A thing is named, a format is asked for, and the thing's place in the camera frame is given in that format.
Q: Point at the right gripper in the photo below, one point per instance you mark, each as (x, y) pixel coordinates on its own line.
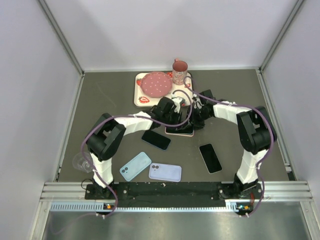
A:
(196, 125)

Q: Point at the light blue phone case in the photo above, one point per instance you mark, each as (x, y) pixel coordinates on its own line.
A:
(135, 166)

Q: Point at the blue-edged black phone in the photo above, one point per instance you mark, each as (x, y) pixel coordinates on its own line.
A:
(157, 140)

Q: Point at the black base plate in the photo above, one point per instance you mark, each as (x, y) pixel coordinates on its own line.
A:
(171, 194)

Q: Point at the pink polka dot plate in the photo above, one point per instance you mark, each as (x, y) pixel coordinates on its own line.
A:
(156, 84)

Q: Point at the pink floral mug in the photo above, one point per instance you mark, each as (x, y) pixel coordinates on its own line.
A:
(179, 71)

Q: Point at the silver-edged black phone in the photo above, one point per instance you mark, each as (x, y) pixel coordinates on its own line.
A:
(210, 158)

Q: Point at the slotted cable duct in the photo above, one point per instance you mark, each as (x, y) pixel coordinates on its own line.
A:
(106, 206)

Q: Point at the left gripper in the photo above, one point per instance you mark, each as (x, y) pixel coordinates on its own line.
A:
(178, 116)

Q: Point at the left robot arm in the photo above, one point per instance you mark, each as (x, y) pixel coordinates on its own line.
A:
(105, 137)

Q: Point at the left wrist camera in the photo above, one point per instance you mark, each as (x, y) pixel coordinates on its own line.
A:
(178, 102)

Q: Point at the clear glass cup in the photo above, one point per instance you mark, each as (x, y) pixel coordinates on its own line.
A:
(81, 162)

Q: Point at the pink phone case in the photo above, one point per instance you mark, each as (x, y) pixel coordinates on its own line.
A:
(180, 135)

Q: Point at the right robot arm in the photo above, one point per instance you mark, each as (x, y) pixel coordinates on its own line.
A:
(256, 134)

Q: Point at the strawberry print tray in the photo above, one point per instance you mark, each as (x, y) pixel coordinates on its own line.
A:
(141, 100)

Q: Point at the green-edged black phone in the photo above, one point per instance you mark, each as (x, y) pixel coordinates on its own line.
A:
(183, 131)

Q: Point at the lavender phone case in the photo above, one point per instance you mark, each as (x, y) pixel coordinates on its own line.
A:
(165, 172)

